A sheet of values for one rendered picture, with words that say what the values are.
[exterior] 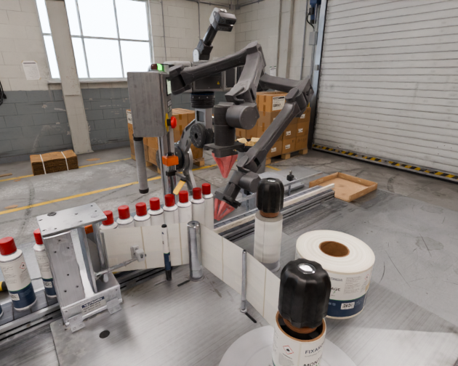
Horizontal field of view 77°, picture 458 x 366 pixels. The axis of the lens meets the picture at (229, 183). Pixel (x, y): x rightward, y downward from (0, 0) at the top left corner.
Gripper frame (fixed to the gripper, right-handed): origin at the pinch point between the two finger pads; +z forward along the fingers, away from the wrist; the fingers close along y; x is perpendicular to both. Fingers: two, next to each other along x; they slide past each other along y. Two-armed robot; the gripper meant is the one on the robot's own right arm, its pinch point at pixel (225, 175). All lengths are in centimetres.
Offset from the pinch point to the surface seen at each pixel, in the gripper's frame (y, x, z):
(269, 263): 7.8, -11.9, 27.9
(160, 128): -9.7, 19.1, -12.4
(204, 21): 383, 541, -153
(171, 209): -8.9, 17.8, 14.7
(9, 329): -57, 16, 33
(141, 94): -13.5, 21.7, -22.4
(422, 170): 444, 70, 105
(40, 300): -49, 21, 31
